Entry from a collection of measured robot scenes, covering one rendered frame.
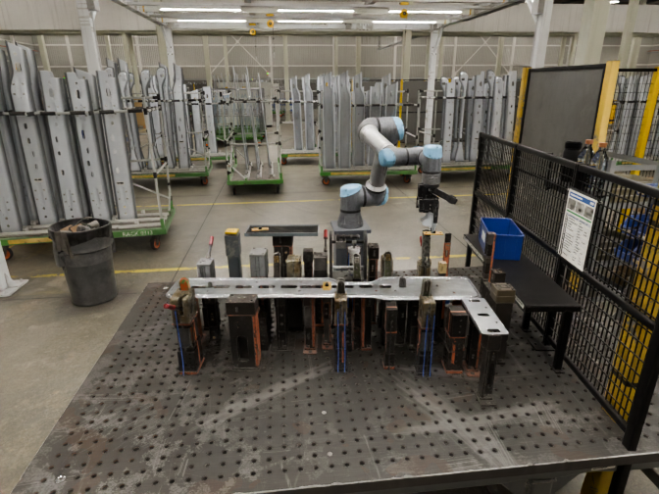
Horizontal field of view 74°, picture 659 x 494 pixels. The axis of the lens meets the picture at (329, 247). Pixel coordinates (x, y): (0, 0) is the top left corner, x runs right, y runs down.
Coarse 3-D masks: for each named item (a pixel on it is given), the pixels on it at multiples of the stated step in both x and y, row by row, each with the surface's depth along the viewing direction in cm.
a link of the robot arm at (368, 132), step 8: (368, 120) 213; (376, 120) 214; (360, 128) 210; (368, 128) 207; (376, 128) 209; (360, 136) 210; (368, 136) 202; (376, 136) 197; (368, 144) 204; (376, 144) 194; (384, 144) 188; (392, 144) 190; (376, 152) 195; (384, 152) 181; (392, 152) 181; (400, 152) 182; (408, 152) 183; (384, 160) 181; (392, 160) 181; (400, 160) 182; (408, 160) 183
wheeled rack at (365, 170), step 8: (320, 104) 861; (336, 104) 837; (352, 104) 836; (360, 104) 843; (376, 104) 844; (384, 104) 846; (392, 104) 846; (400, 104) 847; (408, 104) 847; (416, 104) 833; (320, 136) 858; (416, 136) 839; (416, 144) 844; (320, 152) 930; (320, 160) 915; (320, 168) 893; (336, 168) 864; (352, 168) 866; (360, 168) 886; (368, 168) 866; (392, 168) 867; (400, 168) 868; (408, 168) 867; (416, 168) 860; (328, 176) 862; (408, 176) 871
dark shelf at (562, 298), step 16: (480, 256) 229; (512, 272) 204; (528, 272) 204; (528, 288) 189; (544, 288) 188; (560, 288) 188; (528, 304) 175; (544, 304) 175; (560, 304) 175; (576, 304) 175
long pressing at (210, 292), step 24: (216, 288) 198; (240, 288) 198; (264, 288) 197; (288, 288) 197; (312, 288) 197; (360, 288) 197; (384, 288) 196; (408, 288) 196; (432, 288) 196; (456, 288) 196
